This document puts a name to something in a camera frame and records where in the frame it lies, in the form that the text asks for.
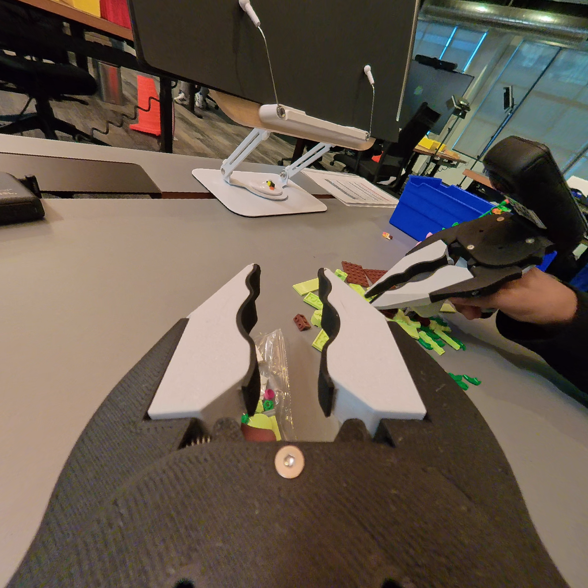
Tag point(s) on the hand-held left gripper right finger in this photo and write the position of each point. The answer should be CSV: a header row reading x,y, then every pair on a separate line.
x,y
374,367

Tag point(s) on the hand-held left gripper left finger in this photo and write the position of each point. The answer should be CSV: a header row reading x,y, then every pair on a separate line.
x,y
202,367

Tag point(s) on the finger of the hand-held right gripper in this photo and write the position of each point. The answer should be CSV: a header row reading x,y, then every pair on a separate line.
x,y
422,289
427,255

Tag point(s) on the large brown studded plate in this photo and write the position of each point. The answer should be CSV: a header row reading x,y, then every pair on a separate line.
x,y
374,275
353,273

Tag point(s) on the pile of toy bricks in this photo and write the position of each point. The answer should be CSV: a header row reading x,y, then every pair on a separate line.
x,y
320,340

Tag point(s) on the person's right forearm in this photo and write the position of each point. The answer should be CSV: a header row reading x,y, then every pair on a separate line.
x,y
551,349

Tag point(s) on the person's right hand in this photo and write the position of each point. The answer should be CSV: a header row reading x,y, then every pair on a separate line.
x,y
528,298

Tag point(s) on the blue storage bin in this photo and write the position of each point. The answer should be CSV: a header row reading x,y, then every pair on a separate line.
x,y
432,202

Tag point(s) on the small sealed bag of pieces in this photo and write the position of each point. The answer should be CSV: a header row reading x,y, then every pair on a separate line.
x,y
271,363

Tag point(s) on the laminated paper sheet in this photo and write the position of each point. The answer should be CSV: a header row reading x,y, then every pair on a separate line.
x,y
358,188

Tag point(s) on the black office chair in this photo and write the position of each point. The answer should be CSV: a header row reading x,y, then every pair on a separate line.
x,y
46,82
390,160

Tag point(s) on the small yellow bin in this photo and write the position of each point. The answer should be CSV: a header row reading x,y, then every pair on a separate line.
x,y
432,144

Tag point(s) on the large black display screen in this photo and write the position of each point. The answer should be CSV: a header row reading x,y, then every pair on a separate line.
x,y
441,92

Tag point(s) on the white monitor stand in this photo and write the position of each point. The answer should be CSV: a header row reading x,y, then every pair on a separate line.
x,y
257,193

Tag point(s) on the black ribbed power brick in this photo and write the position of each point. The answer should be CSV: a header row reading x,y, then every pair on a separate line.
x,y
18,202

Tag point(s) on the black monitor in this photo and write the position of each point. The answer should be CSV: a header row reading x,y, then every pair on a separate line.
x,y
275,46

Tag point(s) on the orange ribbed cone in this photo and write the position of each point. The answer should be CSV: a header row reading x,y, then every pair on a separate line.
x,y
149,108

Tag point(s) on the long wooden desk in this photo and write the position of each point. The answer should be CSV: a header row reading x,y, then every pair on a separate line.
x,y
82,20

